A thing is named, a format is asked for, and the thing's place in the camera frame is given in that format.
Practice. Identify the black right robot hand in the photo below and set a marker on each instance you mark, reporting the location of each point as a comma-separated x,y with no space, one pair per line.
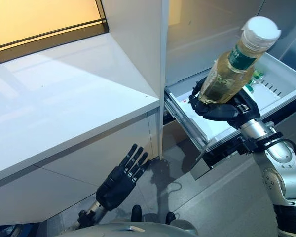
219,112

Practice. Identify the wide steel fridge door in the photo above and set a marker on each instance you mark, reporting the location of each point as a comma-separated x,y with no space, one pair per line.
187,49

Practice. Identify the black right robot foot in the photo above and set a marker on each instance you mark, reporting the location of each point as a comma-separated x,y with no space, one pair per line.
170,218

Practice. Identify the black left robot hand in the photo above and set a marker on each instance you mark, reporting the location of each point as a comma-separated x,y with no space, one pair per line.
118,182

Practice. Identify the narrow steel fridge door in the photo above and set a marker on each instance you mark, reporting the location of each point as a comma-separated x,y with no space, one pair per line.
286,12

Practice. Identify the black robot foot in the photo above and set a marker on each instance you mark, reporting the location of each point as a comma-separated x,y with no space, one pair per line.
170,218
136,212

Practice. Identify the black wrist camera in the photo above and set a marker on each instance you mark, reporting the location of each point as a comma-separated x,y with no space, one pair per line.
85,219
245,145

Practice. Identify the lime green drink can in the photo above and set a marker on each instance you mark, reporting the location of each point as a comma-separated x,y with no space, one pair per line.
257,74

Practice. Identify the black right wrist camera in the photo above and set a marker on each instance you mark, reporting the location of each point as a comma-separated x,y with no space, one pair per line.
245,145

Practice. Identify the white counter cabinet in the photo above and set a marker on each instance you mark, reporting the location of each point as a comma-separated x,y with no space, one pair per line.
51,111

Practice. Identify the dark framed orange window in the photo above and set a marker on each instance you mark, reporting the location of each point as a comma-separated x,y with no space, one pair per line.
39,19

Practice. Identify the grey robot torso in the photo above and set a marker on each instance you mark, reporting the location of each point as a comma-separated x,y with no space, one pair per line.
128,232

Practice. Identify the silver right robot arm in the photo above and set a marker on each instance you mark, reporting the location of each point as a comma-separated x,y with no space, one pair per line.
278,160

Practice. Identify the tall white cabinet panel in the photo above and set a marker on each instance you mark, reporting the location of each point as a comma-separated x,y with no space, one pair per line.
133,37

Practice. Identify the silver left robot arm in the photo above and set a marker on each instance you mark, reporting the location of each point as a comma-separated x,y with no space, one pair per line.
93,212

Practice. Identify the yellow tea bottle white cap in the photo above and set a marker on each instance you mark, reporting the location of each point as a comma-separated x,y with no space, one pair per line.
224,79

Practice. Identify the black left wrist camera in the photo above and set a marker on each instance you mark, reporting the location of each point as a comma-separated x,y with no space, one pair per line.
85,219

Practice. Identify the black left robot foot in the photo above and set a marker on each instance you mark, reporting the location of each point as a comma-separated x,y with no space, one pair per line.
136,212

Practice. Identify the fridge drawer white inside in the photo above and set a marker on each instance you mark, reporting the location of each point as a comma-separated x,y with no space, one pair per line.
212,134

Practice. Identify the low steel fridge drawer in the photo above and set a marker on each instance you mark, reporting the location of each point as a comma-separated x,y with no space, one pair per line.
172,138

